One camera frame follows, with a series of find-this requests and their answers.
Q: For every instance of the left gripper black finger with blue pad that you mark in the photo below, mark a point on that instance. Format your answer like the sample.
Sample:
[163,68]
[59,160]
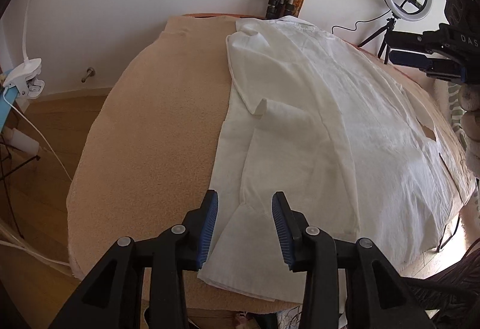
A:
[110,296]
[377,296]

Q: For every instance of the white clip lamp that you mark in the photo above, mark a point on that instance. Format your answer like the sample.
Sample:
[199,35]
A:
[24,78]

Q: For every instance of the white knit gloved hand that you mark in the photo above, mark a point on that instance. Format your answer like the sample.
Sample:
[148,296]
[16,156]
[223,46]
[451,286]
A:
[469,99]

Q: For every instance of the green striped pillow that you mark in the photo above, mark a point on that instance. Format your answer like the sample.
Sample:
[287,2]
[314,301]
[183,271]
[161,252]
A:
[447,96]

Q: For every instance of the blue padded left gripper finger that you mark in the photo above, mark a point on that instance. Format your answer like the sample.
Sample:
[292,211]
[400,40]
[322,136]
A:
[410,59]

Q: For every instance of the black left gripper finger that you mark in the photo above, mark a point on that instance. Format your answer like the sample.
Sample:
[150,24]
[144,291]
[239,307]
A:
[404,40]

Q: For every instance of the black mini tripod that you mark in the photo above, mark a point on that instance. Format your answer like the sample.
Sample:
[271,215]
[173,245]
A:
[384,49]

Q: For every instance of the white shirt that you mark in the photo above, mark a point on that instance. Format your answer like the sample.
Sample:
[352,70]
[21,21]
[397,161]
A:
[354,146]

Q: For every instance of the metal door stopper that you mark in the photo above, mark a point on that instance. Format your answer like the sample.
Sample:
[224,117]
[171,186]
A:
[90,72]

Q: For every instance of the beige terry bed cover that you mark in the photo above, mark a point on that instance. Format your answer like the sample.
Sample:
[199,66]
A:
[149,155]

